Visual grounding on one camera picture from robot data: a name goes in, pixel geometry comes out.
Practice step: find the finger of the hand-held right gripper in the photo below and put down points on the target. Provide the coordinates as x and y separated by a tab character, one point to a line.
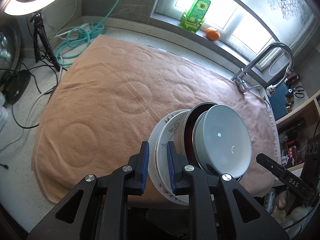
282	175

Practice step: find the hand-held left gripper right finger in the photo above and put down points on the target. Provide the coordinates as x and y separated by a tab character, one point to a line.
170	167

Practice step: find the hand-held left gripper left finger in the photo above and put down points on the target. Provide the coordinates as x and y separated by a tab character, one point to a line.
145	167

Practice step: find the white plate pink peony print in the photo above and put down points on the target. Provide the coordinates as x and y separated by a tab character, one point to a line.
162	192

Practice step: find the white plate pink blossom branch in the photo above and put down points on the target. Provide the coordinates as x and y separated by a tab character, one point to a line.
162	140

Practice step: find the large steel bowl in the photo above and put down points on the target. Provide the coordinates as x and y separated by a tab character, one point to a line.
180	135

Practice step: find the red steel bowl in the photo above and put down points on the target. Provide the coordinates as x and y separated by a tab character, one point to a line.
189	137

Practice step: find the light blue bowl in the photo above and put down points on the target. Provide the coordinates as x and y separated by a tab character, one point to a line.
220	140

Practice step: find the white patterned cloth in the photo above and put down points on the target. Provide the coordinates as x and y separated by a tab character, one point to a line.
273	135

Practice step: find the light wooden shelf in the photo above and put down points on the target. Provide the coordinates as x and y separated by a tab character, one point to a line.
307	107

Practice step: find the dark blue box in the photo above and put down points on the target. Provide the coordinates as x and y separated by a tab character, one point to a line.
278	100

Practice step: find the orange towel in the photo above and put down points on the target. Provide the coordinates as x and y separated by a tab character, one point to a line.
100	105

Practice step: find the chrome faucet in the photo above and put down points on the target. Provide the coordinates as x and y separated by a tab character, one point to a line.
243	85

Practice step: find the mandarin orange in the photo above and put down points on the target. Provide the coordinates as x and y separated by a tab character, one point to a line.
213	33

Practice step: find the teal power strip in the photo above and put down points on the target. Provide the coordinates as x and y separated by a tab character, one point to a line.
96	30

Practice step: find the black stand base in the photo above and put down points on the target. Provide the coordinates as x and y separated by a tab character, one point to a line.
20	82

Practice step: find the white charger adapter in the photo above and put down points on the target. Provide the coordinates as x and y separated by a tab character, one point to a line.
3	112

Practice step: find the green detergent bottle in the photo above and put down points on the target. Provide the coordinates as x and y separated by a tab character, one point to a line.
197	12

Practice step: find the black tripod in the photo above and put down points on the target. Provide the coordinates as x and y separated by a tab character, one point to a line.
38	37

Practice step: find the glass pot lid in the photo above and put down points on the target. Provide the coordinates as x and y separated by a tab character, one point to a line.
7	50

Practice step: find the white window frame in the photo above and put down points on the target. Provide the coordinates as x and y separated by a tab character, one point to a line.
250	22

